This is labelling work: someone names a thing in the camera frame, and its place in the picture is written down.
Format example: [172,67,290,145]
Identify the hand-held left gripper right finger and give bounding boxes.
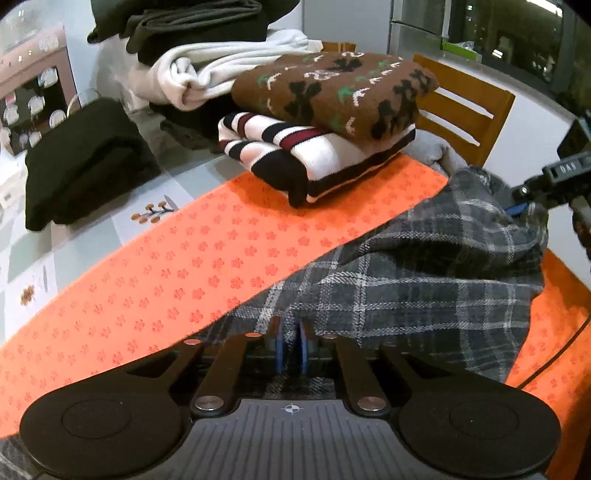
[299,318,461,417]

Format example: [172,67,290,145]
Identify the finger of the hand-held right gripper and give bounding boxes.
[505,176,551,217]

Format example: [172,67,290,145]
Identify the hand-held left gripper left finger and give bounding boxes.
[121,316,286,416]

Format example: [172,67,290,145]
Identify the grey plaid shirt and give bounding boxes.
[0,166,550,480]

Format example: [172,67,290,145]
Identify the person's right hand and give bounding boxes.
[571,193,591,265]

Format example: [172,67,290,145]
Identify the grey fleece garment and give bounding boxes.
[406,134,469,179]

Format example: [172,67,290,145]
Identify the orange flower-print mat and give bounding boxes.
[0,154,591,439]

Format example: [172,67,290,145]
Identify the dark glass window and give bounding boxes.
[445,0,591,97]

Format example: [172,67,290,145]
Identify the green packet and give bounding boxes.
[441,38,481,60]

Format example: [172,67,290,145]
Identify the striped folded sweater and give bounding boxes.
[217,111,416,208]

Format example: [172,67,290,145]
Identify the silver refrigerator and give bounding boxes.
[388,0,455,51]

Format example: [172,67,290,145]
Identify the checked floral tablecloth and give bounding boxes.
[0,88,259,342]

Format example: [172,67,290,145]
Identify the brown patterned knitted sweater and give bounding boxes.
[231,51,439,141]

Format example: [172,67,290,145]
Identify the black folded sweater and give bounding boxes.
[24,98,162,232]

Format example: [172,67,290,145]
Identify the white folded sweatshirt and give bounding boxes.
[128,28,324,112]

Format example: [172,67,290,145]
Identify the grey folded trousers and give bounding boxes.
[126,0,265,54]

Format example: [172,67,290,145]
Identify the pink water dispenser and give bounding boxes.
[0,23,81,155]

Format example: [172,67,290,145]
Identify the dark grey folded jacket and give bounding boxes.
[88,0,301,45]

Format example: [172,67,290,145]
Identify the clear water bottle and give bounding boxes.
[0,7,63,47]

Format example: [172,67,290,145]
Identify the black cable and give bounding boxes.
[515,316,591,391]

